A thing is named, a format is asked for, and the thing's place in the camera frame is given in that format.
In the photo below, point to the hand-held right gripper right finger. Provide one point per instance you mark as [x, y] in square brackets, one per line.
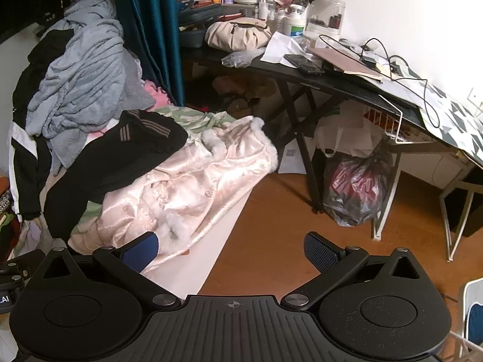
[320, 250]

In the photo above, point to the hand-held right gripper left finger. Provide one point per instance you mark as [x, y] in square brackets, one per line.
[140, 252]

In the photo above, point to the pink satin fur-trimmed coat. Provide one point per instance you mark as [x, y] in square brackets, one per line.
[188, 181]

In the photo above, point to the dark translucent plastic bag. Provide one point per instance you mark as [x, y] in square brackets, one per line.
[354, 188]

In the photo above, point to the white paper sheet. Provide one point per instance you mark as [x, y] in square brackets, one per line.
[292, 158]

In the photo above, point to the black sweater with striped patch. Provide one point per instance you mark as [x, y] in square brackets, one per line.
[113, 158]

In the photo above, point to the black and white jacket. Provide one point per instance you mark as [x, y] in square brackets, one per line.
[22, 166]

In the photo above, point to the pink cloth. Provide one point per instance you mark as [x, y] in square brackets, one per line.
[160, 96]

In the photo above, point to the black folding table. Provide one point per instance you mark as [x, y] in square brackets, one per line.
[328, 83]

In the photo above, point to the white chair with blue cushion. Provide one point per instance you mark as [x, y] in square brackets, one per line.
[476, 316]

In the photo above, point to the black smartphone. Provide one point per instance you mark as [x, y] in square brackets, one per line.
[303, 63]

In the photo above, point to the grey fleece garment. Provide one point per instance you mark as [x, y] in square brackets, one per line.
[86, 68]

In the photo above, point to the brown notebook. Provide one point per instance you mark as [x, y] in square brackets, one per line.
[343, 60]

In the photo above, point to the black charger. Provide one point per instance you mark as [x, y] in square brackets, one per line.
[368, 62]

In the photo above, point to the crumpled white paper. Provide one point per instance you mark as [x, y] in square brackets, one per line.
[283, 47]

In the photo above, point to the clear plastic bag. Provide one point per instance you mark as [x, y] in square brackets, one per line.
[241, 58]

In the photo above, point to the teal curtain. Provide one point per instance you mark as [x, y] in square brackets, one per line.
[151, 26]

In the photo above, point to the white bottle with blue label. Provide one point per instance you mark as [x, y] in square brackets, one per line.
[293, 24]

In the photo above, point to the beige cloth bag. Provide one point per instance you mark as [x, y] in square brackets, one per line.
[237, 34]

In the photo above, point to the clear plastic storage box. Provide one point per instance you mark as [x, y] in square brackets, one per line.
[324, 15]

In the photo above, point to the white metal table frame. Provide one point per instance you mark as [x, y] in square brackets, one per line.
[446, 226]

